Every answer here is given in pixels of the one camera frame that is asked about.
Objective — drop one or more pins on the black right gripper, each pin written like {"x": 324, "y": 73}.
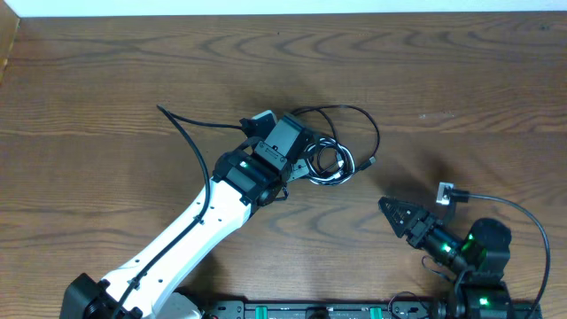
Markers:
{"x": 419, "y": 225}

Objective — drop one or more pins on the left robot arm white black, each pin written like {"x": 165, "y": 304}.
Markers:
{"x": 243, "y": 180}

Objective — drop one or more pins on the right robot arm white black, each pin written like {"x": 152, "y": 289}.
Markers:
{"x": 478, "y": 260}

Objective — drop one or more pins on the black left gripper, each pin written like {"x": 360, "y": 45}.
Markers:
{"x": 307, "y": 161}

